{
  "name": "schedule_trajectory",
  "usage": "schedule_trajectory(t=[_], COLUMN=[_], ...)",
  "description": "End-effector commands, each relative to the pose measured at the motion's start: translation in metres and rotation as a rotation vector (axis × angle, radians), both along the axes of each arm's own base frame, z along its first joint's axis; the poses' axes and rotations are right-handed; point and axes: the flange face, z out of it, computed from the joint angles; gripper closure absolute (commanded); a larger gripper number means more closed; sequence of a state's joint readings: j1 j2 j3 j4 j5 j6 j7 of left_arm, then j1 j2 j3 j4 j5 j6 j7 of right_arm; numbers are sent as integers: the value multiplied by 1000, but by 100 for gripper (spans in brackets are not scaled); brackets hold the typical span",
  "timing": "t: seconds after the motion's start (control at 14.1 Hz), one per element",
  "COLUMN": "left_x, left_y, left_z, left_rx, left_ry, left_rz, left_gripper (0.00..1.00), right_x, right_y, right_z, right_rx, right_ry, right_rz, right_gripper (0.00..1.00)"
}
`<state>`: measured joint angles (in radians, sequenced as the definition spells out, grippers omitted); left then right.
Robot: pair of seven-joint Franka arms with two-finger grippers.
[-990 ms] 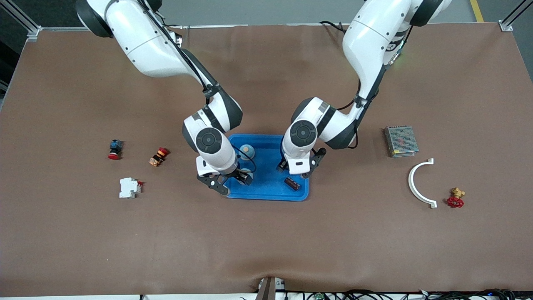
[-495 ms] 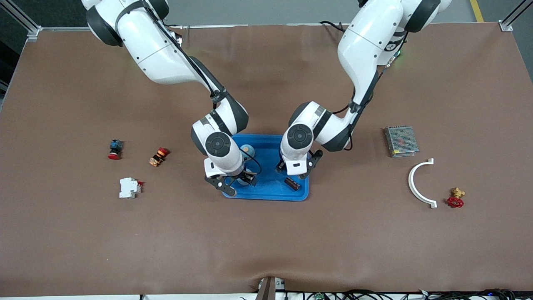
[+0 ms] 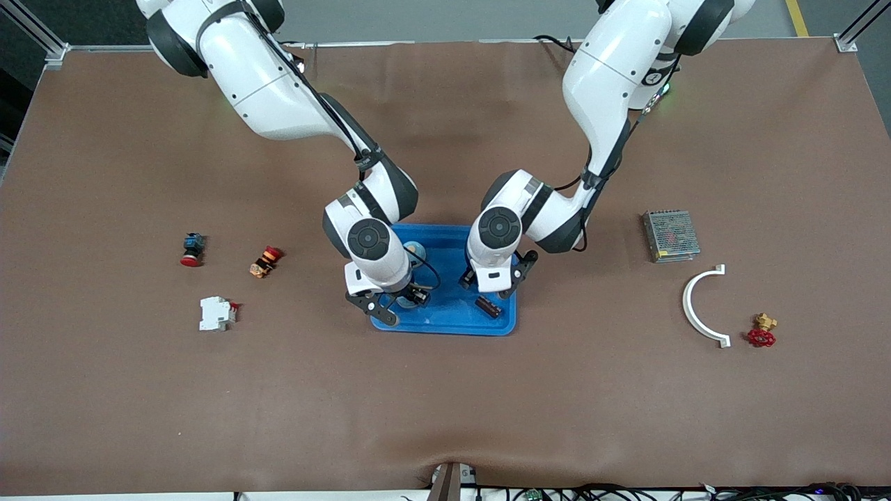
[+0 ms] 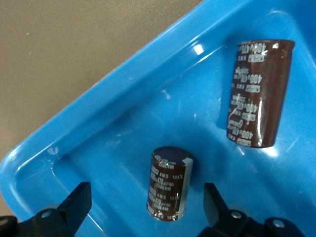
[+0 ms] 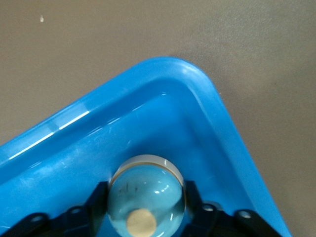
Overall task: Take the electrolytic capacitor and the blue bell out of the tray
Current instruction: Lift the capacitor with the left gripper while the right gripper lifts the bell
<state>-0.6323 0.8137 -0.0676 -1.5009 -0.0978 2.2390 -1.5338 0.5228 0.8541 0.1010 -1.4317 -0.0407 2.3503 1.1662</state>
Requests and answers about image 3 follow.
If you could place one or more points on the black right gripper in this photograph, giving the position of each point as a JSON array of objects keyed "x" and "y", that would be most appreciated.
[{"x": 415, "y": 295}]

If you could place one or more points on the long brown capacitor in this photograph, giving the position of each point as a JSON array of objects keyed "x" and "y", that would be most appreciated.
[{"x": 489, "y": 307}]

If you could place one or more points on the light blue call bell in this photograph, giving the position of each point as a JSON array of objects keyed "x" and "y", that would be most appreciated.
[{"x": 413, "y": 248}]

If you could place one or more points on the white circuit breaker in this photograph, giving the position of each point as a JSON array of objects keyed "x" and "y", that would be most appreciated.
[{"x": 214, "y": 313}]

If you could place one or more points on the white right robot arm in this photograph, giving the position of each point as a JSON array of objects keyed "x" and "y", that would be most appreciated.
[{"x": 264, "y": 83}]

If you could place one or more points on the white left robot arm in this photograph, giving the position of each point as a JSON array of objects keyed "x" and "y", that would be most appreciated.
[{"x": 612, "y": 62}]

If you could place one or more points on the blue plastic tray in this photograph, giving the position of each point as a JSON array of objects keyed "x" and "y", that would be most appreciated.
[{"x": 452, "y": 316}]

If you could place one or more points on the metal mesh power supply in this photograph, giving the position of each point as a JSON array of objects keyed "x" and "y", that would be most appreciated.
[{"x": 670, "y": 236}]

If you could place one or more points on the red push button blue body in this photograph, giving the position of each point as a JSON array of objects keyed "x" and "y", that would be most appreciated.
[{"x": 193, "y": 245}]

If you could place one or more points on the orange switch red cap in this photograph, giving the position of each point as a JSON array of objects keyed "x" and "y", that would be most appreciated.
[{"x": 264, "y": 263}]

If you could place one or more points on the white curved bracket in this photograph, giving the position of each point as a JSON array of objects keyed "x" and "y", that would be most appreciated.
[{"x": 687, "y": 306}]

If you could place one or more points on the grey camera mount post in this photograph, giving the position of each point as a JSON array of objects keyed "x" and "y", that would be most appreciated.
[{"x": 449, "y": 483}]

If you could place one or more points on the aluminium table edge rail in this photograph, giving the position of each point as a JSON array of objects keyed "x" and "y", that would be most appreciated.
[{"x": 104, "y": 48}]

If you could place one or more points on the aluminium frame post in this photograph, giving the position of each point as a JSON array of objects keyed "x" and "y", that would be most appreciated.
[
  {"x": 846, "y": 43},
  {"x": 33, "y": 28}
]

